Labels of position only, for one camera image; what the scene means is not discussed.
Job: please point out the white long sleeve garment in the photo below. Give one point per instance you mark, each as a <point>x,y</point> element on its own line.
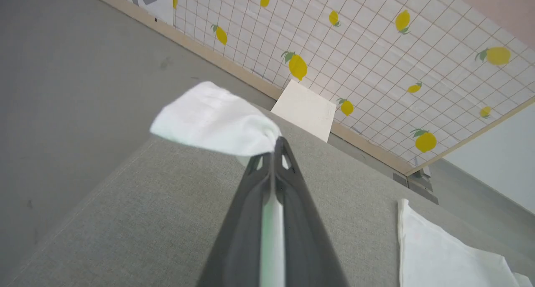
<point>209,120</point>

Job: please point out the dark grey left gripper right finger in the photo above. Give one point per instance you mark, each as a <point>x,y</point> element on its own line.
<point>305,228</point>

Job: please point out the white flat board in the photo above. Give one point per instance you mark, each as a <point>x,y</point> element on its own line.
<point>305,109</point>

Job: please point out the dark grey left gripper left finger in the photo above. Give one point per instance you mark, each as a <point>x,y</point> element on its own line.
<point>242,228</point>

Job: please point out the grey white patterned panel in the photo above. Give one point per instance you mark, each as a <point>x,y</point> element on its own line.
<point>163,5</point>

